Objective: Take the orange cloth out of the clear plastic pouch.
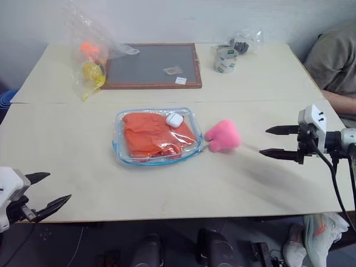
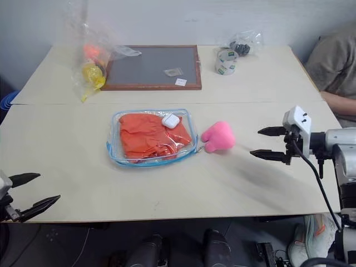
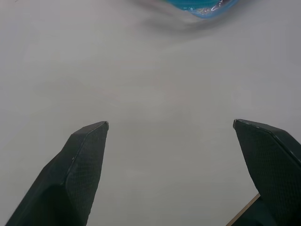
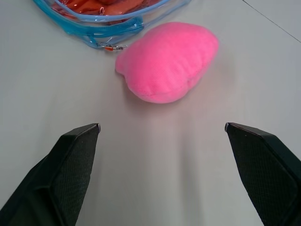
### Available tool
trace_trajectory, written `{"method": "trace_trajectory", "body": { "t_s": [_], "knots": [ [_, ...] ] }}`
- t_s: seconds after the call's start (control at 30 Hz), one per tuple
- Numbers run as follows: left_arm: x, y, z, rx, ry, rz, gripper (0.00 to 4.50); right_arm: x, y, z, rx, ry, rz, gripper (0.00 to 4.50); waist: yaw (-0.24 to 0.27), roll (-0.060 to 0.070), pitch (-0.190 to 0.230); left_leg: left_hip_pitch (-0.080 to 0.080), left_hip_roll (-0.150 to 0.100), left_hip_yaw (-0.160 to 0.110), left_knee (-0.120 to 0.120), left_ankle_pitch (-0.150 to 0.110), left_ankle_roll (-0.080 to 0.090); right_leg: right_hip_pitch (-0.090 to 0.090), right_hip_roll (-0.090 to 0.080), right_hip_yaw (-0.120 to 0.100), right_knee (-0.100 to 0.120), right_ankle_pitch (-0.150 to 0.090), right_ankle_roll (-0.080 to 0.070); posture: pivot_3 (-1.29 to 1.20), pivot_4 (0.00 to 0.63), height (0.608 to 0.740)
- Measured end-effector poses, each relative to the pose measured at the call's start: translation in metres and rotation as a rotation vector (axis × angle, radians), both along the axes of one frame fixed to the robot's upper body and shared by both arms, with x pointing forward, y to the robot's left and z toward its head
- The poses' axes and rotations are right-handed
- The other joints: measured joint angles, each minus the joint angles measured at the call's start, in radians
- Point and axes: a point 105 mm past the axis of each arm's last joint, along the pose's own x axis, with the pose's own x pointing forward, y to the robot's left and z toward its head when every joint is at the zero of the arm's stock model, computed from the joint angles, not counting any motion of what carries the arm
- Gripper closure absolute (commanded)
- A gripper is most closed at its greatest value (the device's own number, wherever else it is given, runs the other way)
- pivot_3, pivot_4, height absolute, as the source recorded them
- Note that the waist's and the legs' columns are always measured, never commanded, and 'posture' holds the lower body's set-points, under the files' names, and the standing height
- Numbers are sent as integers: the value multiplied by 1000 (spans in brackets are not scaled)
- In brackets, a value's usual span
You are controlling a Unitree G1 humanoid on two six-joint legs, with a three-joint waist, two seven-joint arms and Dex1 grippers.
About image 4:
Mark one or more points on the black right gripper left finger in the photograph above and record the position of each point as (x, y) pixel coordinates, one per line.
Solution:
(63, 174)

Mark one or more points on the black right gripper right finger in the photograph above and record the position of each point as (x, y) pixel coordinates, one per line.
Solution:
(263, 169)

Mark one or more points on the clear blue-trimmed zipper bag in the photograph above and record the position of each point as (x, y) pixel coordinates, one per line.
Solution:
(98, 22)

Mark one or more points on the metal zipper pull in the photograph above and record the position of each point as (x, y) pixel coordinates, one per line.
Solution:
(112, 47)

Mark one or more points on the pink plush cushion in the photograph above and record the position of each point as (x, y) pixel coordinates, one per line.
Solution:
(167, 63)

